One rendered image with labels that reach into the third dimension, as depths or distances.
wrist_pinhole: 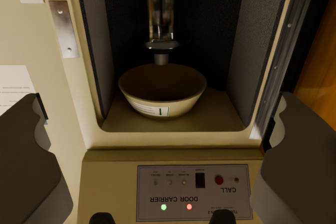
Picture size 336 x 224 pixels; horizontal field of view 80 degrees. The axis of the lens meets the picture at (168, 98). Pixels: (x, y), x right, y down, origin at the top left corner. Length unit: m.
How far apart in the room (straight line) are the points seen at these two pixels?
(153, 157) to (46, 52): 0.60
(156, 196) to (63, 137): 0.74
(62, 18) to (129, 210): 0.30
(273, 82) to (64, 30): 0.30
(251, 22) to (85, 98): 0.29
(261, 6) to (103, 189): 0.38
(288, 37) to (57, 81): 0.76
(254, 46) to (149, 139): 0.23
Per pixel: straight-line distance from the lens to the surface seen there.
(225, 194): 0.39
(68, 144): 1.07
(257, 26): 0.35
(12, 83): 0.97
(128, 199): 0.38
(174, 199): 0.37
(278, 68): 0.34
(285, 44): 0.32
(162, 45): 0.34
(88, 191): 0.39
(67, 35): 0.30
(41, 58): 0.86
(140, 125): 0.37
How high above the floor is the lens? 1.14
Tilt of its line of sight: 31 degrees up
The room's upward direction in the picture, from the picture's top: 179 degrees counter-clockwise
